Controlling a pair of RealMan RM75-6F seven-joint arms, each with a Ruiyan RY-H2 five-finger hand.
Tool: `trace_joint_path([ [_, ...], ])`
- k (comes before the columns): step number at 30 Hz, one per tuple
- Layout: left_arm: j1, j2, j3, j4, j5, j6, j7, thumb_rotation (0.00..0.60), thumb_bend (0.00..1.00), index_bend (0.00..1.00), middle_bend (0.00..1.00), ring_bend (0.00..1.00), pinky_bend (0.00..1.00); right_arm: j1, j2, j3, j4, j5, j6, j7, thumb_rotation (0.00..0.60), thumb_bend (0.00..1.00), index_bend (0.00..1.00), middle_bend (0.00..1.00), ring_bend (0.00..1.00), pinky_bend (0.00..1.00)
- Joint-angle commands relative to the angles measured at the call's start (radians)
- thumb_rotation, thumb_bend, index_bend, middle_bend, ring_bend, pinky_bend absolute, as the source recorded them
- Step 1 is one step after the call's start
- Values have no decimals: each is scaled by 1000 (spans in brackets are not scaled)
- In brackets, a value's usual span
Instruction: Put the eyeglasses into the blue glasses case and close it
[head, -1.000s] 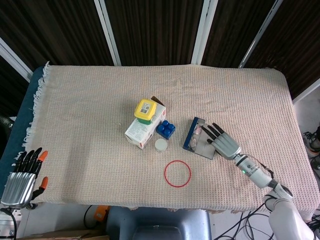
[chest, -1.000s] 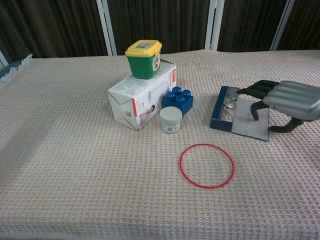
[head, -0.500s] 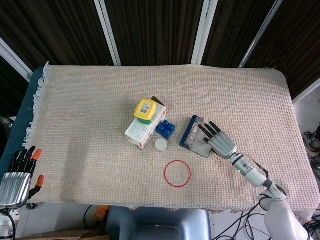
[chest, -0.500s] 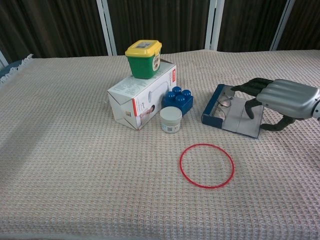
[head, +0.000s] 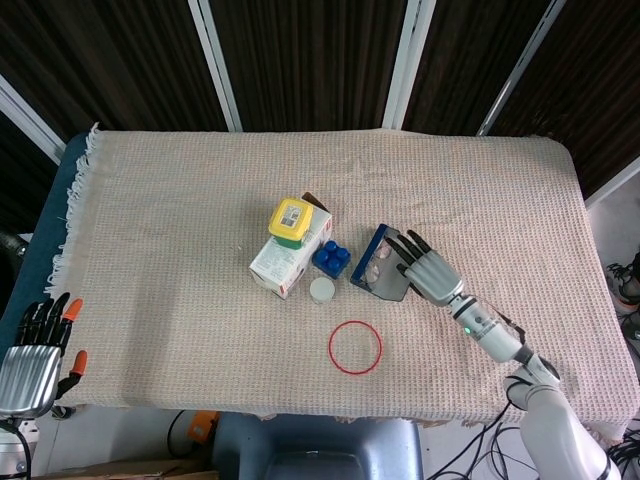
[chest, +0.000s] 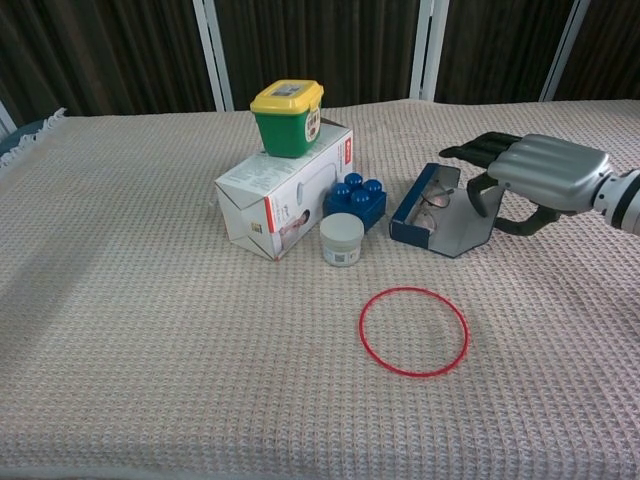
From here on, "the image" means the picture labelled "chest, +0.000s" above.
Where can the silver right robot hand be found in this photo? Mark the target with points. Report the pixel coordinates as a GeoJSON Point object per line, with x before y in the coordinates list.
{"type": "Point", "coordinates": [550, 170]}

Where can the blue grey box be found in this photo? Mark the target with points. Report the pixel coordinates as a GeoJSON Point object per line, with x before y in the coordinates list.
{"type": "Point", "coordinates": [465, 232]}

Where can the eyeglasses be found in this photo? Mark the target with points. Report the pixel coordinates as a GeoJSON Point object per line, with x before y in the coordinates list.
{"type": "Point", "coordinates": [438, 200]}

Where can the green container yellow lid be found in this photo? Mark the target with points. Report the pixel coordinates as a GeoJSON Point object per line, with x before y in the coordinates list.
{"type": "Point", "coordinates": [285, 125]}

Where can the blue building block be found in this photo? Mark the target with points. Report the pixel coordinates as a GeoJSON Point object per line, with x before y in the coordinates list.
{"type": "Point", "coordinates": [362, 202]}

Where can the small white jar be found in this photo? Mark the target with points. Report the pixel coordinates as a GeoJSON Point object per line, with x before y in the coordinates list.
{"type": "Point", "coordinates": [342, 235]}

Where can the white cardboard box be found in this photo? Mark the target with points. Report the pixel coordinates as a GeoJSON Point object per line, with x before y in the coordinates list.
{"type": "Point", "coordinates": [265, 200]}

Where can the beige woven tablecloth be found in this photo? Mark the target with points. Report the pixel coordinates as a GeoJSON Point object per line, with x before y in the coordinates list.
{"type": "Point", "coordinates": [150, 325]}

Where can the white divider frame post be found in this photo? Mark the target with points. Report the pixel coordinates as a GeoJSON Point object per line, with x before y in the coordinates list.
{"type": "Point", "coordinates": [215, 55]}
{"type": "Point", "coordinates": [4, 117]}
{"type": "Point", "coordinates": [427, 50]}
{"type": "Point", "coordinates": [562, 50]}

